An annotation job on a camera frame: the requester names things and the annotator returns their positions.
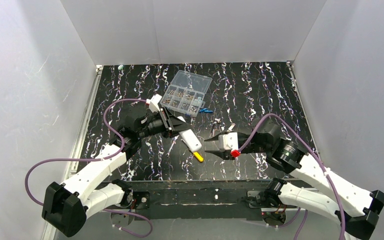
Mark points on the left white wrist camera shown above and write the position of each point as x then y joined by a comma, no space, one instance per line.
154,103

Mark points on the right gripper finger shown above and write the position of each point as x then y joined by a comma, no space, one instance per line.
213,138
224,155

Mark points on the white remote control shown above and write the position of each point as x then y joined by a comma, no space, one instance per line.
191,140

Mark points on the clear plastic parts organizer box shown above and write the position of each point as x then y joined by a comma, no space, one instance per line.
186,93

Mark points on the yellow handled screwdriver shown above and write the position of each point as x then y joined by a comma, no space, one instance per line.
195,154

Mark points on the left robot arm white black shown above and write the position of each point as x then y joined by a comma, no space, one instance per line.
69,204

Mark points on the blue battery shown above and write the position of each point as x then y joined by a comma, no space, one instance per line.
205,110

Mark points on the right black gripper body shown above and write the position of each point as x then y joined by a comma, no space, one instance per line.
241,140

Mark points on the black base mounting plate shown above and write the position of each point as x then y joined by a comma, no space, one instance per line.
203,199

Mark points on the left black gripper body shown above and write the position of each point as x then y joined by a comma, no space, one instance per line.
170,123

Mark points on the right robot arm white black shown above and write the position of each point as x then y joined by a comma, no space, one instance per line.
354,209

